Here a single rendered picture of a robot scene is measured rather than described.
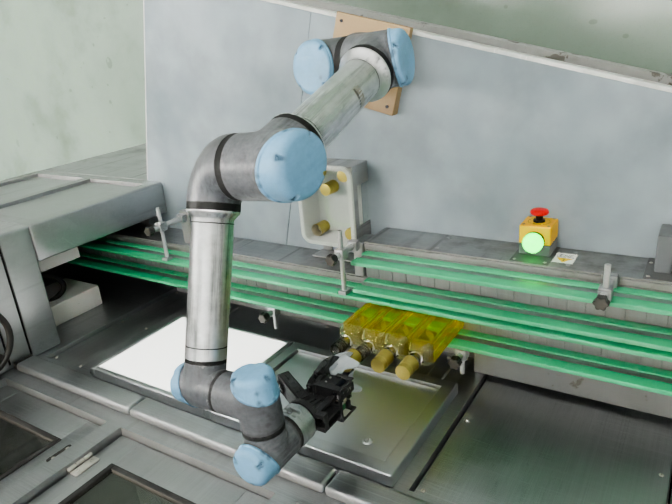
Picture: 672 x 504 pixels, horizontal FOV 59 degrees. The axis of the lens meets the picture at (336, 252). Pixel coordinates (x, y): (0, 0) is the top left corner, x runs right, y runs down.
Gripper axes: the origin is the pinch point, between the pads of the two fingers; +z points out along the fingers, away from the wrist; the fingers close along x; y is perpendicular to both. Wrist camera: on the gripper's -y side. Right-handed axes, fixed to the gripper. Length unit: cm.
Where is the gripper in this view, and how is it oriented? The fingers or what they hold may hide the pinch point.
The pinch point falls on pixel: (346, 363)
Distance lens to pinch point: 128.5
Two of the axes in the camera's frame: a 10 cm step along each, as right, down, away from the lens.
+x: -1.0, -9.3, -3.5
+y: 8.4, 1.1, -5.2
